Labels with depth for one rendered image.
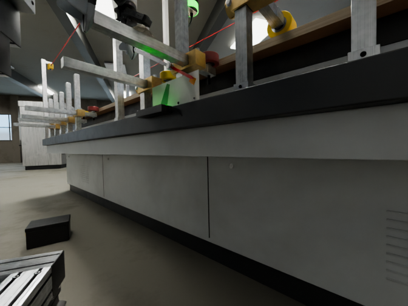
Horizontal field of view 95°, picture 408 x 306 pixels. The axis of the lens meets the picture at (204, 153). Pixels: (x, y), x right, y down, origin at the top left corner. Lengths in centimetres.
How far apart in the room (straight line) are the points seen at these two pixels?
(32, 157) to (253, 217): 713
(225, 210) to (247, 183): 17
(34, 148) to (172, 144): 686
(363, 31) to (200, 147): 47
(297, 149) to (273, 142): 6
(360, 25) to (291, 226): 57
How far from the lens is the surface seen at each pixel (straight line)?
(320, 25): 70
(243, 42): 58
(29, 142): 753
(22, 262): 82
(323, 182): 69
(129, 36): 59
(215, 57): 78
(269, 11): 69
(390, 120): 47
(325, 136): 47
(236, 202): 82
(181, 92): 69
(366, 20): 50
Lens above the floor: 55
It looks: 2 degrees down
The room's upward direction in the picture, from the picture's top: 1 degrees counter-clockwise
